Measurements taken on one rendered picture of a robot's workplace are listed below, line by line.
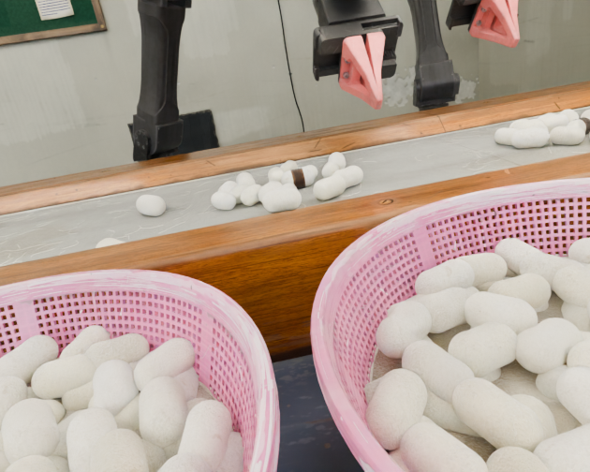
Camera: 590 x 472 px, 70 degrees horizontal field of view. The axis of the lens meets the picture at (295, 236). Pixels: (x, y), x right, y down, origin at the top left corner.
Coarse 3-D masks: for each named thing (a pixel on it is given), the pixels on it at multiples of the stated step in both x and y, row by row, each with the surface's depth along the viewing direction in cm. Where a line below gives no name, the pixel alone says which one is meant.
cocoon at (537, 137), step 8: (536, 128) 46; (512, 136) 47; (520, 136) 46; (528, 136) 46; (536, 136) 46; (544, 136) 45; (512, 144) 47; (520, 144) 47; (528, 144) 46; (536, 144) 46; (544, 144) 46
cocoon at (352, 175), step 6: (348, 168) 43; (354, 168) 43; (360, 168) 44; (336, 174) 42; (342, 174) 42; (348, 174) 42; (354, 174) 43; (360, 174) 43; (348, 180) 42; (354, 180) 43; (360, 180) 43; (348, 186) 43
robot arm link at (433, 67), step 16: (416, 0) 89; (432, 0) 88; (416, 16) 89; (432, 16) 88; (416, 32) 90; (432, 32) 88; (416, 48) 92; (432, 48) 88; (416, 64) 90; (432, 64) 87; (448, 64) 87; (432, 80) 87; (448, 80) 86; (432, 96) 89; (448, 96) 89
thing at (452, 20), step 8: (456, 0) 60; (456, 8) 61; (464, 8) 61; (472, 8) 61; (448, 16) 62; (456, 16) 62; (464, 16) 62; (448, 24) 62; (456, 24) 62; (464, 24) 64
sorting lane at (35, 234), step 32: (480, 128) 62; (320, 160) 59; (352, 160) 56; (384, 160) 53; (416, 160) 50; (448, 160) 48; (480, 160) 45; (512, 160) 43; (544, 160) 42; (128, 192) 59; (160, 192) 56; (192, 192) 53; (352, 192) 42; (0, 224) 53; (32, 224) 51; (64, 224) 48; (96, 224) 46; (128, 224) 44; (160, 224) 42; (192, 224) 40; (0, 256) 41; (32, 256) 39
